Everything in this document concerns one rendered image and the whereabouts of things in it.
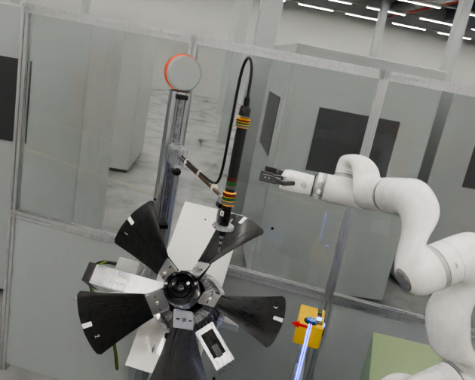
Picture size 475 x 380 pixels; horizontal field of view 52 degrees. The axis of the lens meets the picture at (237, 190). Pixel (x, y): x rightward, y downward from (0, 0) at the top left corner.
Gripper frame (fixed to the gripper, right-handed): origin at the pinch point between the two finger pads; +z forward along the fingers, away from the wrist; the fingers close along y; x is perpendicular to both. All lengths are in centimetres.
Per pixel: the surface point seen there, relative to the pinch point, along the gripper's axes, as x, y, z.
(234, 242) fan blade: -29.0, 10.3, 7.3
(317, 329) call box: -59, 21, -29
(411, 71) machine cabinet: 50, 288, -68
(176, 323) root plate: -54, -10, 18
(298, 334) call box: -63, 21, -22
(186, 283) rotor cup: -41.8, -4.1, 18.2
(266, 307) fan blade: -45.7, 2.3, -9.2
